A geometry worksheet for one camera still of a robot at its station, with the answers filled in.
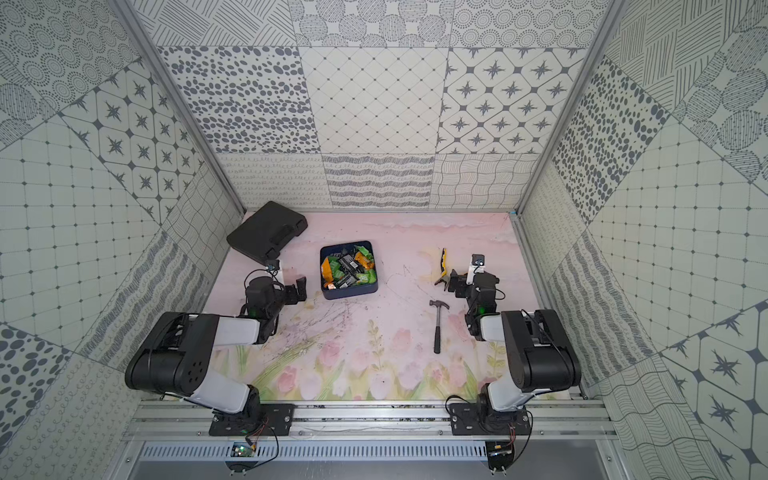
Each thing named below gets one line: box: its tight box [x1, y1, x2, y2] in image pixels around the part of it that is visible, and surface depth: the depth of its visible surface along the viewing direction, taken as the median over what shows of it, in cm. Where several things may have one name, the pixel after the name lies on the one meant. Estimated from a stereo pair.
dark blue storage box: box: [320, 240, 378, 300], surface depth 100 cm
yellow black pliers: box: [434, 248, 450, 291], surface depth 106 cm
